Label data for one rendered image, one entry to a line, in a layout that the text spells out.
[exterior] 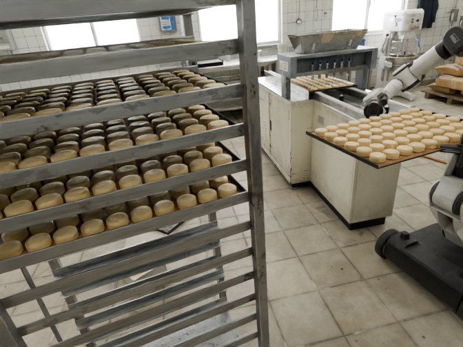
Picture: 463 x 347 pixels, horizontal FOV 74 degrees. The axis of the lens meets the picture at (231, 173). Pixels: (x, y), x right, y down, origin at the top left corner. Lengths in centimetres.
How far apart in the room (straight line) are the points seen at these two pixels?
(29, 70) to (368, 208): 216
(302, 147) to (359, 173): 70
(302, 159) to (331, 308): 134
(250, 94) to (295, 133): 201
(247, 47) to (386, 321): 161
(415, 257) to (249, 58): 164
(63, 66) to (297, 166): 237
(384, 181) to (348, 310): 91
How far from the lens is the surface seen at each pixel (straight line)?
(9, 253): 82
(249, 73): 66
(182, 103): 66
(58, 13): 63
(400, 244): 211
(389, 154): 114
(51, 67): 63
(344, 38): 273
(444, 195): 184
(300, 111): 262
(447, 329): 202
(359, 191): 227
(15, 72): 64
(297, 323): 184
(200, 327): 166
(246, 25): 66
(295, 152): 273
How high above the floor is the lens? 146
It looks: 26 degrees down
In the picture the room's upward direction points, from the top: 5 degrees counter-clockwise
